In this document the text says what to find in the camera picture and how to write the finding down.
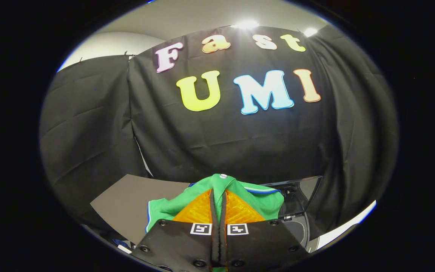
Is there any grey cabinet with dark top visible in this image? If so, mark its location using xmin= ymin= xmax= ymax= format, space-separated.
xmin=90 ymin=174 xmax=191 ymax=244

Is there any black backdrop cloth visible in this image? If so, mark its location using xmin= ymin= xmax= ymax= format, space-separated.
xmin=39 ymin=26 xmax=399 ymax=242

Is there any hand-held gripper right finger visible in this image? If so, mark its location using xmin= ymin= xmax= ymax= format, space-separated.
xmin=219 ymin=189 xmax=310 ymax=272

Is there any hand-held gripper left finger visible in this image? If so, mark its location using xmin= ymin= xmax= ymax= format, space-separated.
xmin=131 ymin=189 xmax=220 ymax=272

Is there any green polo shirt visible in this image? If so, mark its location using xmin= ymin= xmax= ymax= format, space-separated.
xmin=146 ymin=174 xmax=284 ymax=233

